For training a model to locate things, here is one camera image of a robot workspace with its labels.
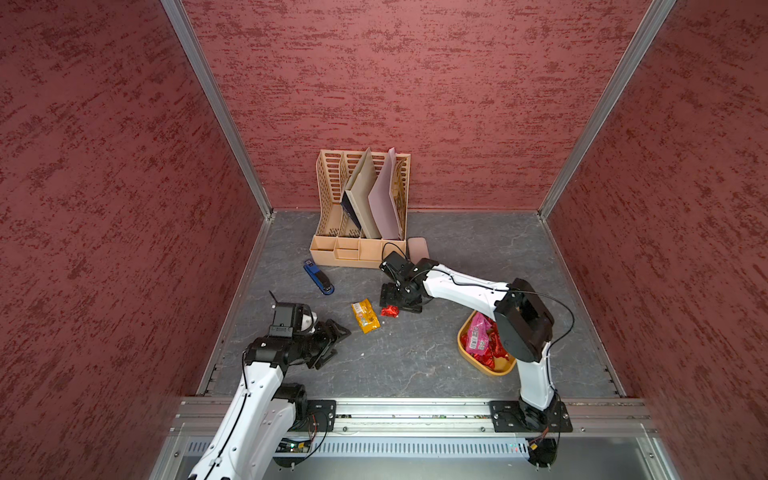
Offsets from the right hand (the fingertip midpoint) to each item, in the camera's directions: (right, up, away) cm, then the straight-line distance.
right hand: (392, 311), depth 89 cm
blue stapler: (-25, +9, +8) cm, 28 cm away
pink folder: (-3, +33, +4) cm, 34 cm away
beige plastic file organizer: (-19, +22, +12) cm, 31 cm away
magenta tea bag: (+24, -5, -8) cm, 25 cm away
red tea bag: (-1, 0, +1) cm, 1 cm away
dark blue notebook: (-14, +32, +3) cm, 36 cm away
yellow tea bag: (-8, -2, +1) cm, 8 cm away
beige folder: (-10, +36, 0) cm, 37 cm away
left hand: (-13, -7, -11) cm, 18 cm away
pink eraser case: (+9, +19, +18) cm, 28 cm away
